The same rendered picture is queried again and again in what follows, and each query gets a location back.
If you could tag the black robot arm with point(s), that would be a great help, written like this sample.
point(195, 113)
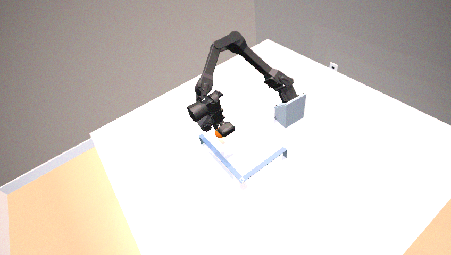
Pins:
point(236, 43)

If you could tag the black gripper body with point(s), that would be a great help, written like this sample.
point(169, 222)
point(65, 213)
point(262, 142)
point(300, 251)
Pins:
point(225, 128)

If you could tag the clear l-shaped low wall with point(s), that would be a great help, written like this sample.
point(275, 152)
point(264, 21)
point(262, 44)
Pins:
point(253, 178)

